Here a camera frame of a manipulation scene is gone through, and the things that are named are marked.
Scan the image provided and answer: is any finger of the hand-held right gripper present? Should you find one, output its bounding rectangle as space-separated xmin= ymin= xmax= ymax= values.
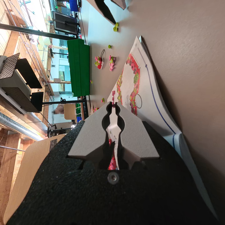
xmin=111 ymin=0 xmax=127 ymax=10
xmin=86 ymin=0 xmax=117 ymax=25

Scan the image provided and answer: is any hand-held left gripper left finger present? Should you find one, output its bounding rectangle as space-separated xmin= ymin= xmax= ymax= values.
xmin=67 ymin=102 xmax=113 ymax=168

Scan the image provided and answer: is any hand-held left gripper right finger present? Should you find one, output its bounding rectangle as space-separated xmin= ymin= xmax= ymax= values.
xmin=115 ymin=102 xmax=160 ymax=167

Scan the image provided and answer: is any red lego heart section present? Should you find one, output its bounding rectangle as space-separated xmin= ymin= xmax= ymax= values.
xmin=108 ymin=139 xmax=118 ymax=170

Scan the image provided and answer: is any pink lego stalk piece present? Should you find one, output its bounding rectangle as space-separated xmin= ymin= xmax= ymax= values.
xmin=111 ymin=90 xmax=117 ymax=108

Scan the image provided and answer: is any lego instruction booklet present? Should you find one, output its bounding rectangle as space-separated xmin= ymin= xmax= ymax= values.
xmin=107 ymin=36 xmax=219 ymax=220

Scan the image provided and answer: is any small red lego flower assembly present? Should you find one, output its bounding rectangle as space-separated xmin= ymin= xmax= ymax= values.
xmin=94 ymin=49 xmax=106 ymax=70

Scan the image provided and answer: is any pink lego flower cluster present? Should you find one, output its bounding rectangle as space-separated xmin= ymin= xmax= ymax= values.
xmin=108 ymin=55 xmax=116 ymax=71

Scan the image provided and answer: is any green storage crate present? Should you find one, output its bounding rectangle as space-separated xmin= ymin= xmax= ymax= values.
xmin=75 ymin=104 xmax=83 ymax=122

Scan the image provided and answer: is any black monitor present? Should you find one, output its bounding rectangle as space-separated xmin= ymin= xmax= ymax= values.
xmin=52 ymin=11 xmax=79 ymax=35

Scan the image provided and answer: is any green plastic box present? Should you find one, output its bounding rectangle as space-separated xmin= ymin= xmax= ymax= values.
xmin=67 ymin=39 xmax=90 ymax=97

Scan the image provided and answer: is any black metal pole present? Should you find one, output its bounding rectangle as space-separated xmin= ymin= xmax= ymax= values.
xmin=0 ymin=23 xmax=78 ymax=40

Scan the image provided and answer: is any silver ventilation duct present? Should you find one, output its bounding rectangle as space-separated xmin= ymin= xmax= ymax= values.
xmin=0 ymin=111 xmax=45 ymax=141

